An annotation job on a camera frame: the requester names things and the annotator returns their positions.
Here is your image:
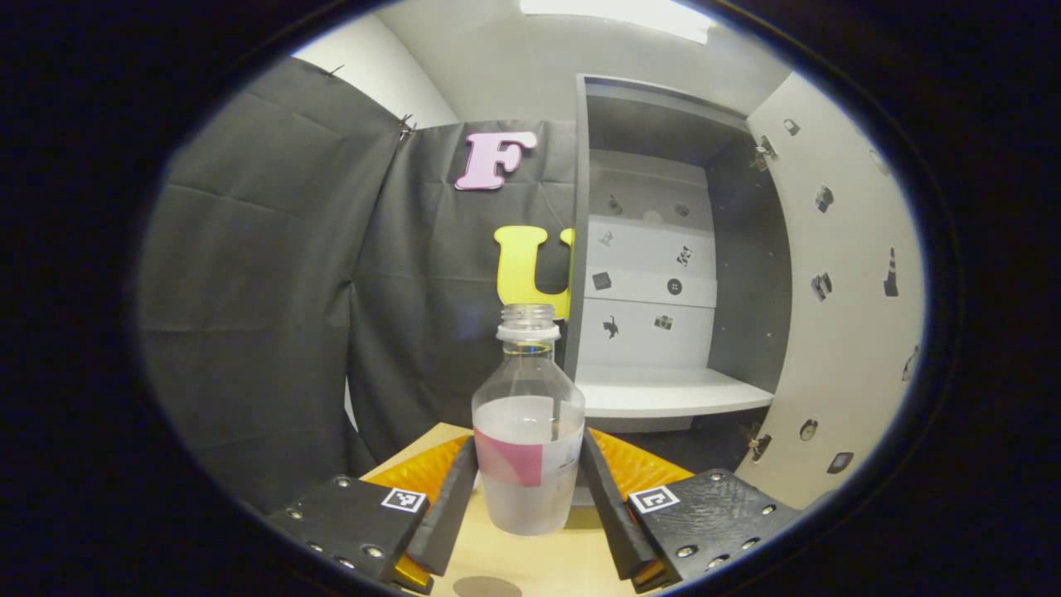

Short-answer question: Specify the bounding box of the black backdrop cloth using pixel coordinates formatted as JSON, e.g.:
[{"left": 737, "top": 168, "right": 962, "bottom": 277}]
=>
[{"left": 137, "top": 56, "right": 581, "bottom": 515}]

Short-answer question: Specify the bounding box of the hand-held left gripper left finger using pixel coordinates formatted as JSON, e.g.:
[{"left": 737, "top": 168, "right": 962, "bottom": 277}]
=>
[{"left": 267, "top": 435, "right": 480, "bottom": 594}]

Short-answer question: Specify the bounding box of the dark grey cabinet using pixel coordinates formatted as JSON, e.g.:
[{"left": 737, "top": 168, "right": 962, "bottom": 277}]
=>
[{"left": 564, "top": 75, "right": 792, "bottom": 473}]

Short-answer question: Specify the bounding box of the white cabinet shelf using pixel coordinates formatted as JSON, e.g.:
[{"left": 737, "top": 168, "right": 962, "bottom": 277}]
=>
[{"left": 576, "top": 365, "right": 774, "bottom": 418}]

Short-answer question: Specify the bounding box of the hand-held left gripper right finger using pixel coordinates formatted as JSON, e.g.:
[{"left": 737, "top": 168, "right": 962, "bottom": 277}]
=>
[{"left": 580, "top": 429, "right": 803, "bottom": 591}]

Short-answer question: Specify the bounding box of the ceiling light panel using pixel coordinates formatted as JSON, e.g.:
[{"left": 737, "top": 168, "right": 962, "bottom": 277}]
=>
[{"left": 521, "top": 0, "right": 714, "bottom": 42}]

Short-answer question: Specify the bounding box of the light grey cabinet door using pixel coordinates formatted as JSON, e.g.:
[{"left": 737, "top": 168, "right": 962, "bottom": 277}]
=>
[{"left": 734, "top": 73, "right": 928, "bottom": 511}]

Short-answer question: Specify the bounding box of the clear plastic bottle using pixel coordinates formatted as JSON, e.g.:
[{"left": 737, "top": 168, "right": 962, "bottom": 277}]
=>
[{"left": 471, "top": 303, "right": 586, "bottom": 536}]

